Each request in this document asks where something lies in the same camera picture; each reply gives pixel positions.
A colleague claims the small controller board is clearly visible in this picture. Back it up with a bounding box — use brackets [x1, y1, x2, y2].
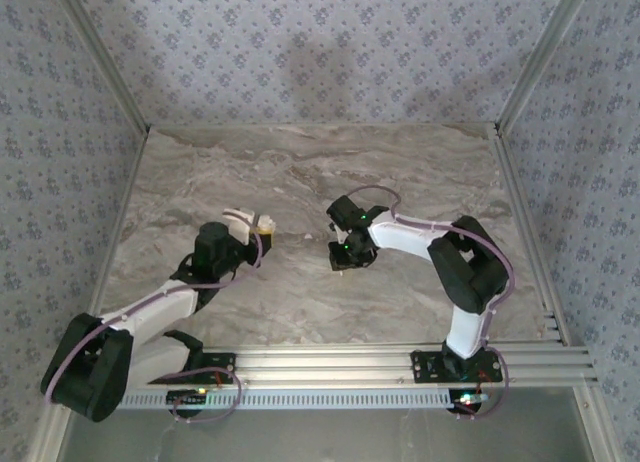
[166, 389, 210, 408]
[448, 389, 489, 414]

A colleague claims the aluminium table side rail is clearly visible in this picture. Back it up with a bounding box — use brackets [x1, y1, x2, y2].
[89, 125, 151, 313]
[492, 124, 574, 346]

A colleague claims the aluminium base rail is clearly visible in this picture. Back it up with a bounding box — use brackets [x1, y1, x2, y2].
[144, 344, 600, 389]

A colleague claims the grey slotted cable duct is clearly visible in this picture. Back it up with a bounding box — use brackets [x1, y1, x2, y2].
[119, 387, 484, 412]

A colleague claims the aluminium corner post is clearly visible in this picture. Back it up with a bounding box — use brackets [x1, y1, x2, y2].
[49, 0, 152, 136]
[497, 0, 596, 133]

